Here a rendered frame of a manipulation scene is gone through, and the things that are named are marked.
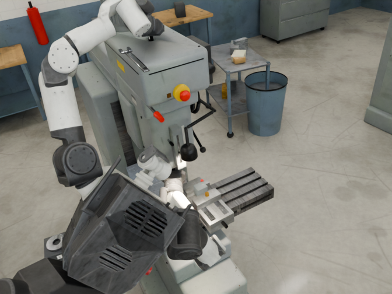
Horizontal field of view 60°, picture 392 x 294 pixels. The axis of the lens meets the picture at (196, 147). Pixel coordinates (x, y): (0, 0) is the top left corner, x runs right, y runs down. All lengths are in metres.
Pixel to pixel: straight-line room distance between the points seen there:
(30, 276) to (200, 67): 0.83
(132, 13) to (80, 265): 0.73
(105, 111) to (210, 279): 1.03
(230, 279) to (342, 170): 2.12
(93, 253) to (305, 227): 2.33
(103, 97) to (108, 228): 0.99
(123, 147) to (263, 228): 1.54
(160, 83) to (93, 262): 0.60
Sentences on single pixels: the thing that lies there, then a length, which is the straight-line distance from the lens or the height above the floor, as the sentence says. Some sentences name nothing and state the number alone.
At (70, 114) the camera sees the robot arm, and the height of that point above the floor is 1.86.
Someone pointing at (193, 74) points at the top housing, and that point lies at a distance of 1.22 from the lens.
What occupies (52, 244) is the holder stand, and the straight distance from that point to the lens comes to 1.71.
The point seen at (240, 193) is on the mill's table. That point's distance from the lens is 1.99.
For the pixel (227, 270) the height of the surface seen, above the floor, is 0.71.
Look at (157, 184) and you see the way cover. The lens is 2.09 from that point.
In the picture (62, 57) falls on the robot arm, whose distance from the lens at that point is 1.01.
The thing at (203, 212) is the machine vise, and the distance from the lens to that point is 1.80.
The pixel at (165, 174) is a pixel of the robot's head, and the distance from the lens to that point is 1.12.
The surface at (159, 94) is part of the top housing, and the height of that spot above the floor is 1.78.
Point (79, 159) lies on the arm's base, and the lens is 0.96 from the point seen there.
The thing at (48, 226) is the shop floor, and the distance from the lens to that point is 3.48.
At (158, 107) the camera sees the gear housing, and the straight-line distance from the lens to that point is 1.32.
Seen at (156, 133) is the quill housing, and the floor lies 1.54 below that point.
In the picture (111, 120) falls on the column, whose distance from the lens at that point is 1.85.
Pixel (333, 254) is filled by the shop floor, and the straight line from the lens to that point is 2.94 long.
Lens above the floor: 2.31
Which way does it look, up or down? 36 degrees down
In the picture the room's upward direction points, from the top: 6 degrees counter-clockwise
